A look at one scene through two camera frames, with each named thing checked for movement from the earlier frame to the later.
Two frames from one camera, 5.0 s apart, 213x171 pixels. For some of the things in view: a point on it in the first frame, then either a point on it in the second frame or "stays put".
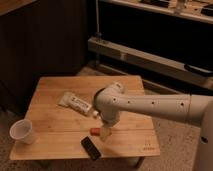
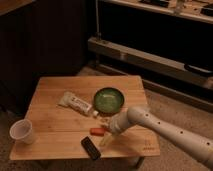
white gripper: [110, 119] -> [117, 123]
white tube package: [77, 103] stays put
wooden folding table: [63, 115] stays put
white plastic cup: [22, 130] stays put
